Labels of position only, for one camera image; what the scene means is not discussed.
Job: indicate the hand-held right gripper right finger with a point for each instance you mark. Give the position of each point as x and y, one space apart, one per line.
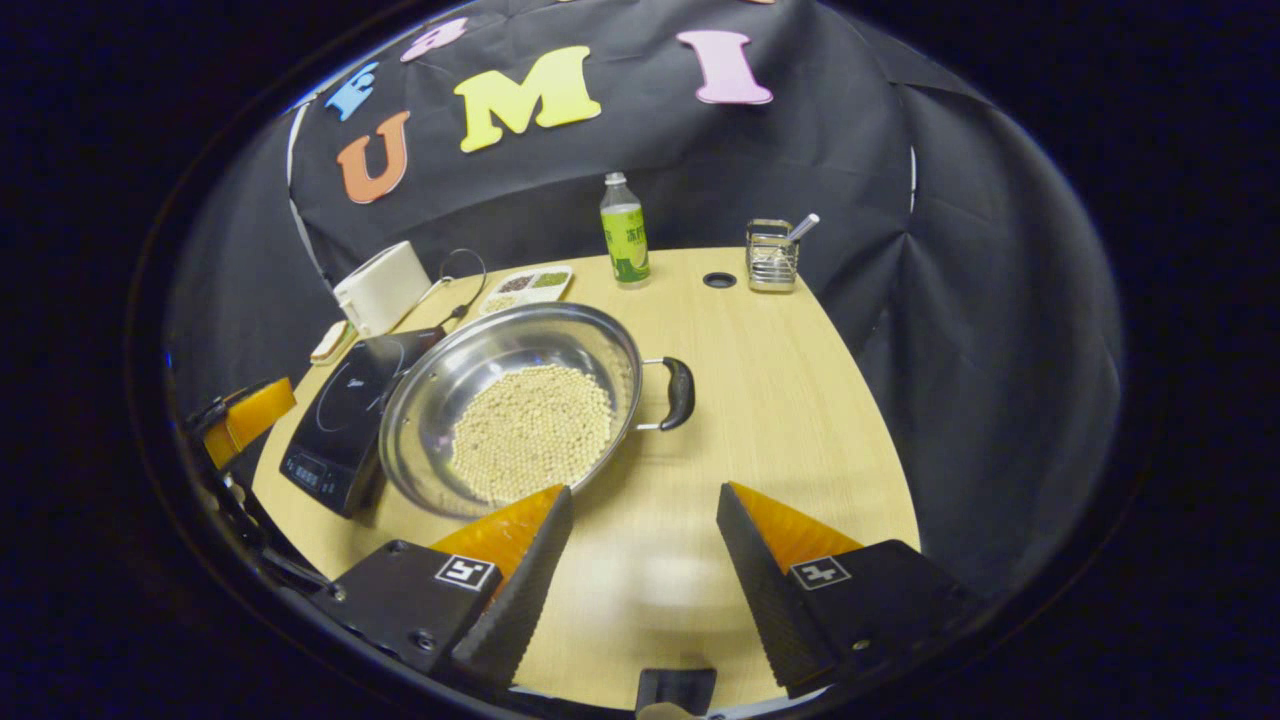
775 600

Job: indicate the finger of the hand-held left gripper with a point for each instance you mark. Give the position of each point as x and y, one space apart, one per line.
255 415

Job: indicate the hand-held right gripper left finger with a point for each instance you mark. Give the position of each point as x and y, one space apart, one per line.
520 610

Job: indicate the black induction cooktop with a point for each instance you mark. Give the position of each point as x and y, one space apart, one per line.
340 420

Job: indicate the stainless steel pot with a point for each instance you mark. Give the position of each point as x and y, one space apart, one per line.
440 385

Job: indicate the white rectangular plate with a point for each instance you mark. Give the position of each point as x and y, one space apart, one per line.
330 352

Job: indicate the sandwich with lettuce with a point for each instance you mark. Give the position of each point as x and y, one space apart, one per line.
328 340

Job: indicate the soybeans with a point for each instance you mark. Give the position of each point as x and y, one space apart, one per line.
530 430

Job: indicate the white toaster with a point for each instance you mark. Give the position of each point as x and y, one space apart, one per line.
385 288

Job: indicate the white divided bean tray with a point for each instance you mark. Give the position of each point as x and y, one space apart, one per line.
525 290

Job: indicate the black backdrop cloth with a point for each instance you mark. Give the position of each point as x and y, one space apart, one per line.
950 350

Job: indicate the black table grommet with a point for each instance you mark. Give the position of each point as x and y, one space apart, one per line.
719 280

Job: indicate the green drink bottle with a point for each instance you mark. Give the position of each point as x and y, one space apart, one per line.
626 235

